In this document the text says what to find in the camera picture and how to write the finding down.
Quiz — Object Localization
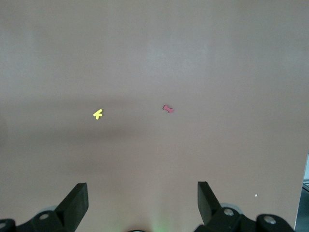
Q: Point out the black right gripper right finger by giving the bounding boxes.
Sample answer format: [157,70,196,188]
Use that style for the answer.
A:
[193,181,296,232]

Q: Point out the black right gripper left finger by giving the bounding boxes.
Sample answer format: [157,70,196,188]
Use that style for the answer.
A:
[0,182,89,232]

